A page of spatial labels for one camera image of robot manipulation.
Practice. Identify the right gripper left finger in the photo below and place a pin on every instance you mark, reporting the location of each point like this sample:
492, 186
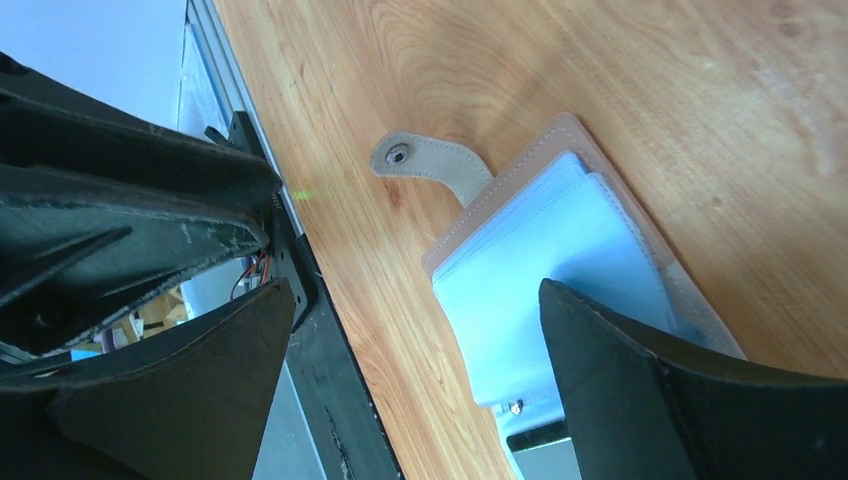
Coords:
189, 403

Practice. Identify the pink leather card holder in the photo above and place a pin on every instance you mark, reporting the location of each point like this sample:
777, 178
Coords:
559, 211

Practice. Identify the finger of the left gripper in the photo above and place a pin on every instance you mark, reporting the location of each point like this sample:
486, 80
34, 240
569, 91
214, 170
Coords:
47, 124
78, 252

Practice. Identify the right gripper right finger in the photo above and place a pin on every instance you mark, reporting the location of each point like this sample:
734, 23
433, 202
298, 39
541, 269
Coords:
643, 404

